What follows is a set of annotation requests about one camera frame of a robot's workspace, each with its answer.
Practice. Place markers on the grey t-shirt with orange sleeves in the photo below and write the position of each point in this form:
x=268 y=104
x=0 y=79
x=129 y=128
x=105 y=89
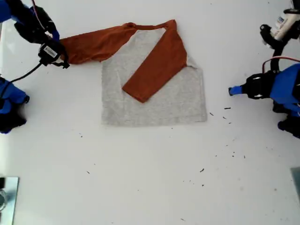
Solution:
x=152 y=105

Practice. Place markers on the black clamp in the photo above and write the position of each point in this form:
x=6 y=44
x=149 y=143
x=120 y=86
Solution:
x=2 y=182

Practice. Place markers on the black camera stalk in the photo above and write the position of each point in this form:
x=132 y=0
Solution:
x=277 y=58

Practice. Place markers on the steel post base plate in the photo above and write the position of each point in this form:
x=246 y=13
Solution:
x=12 y=201

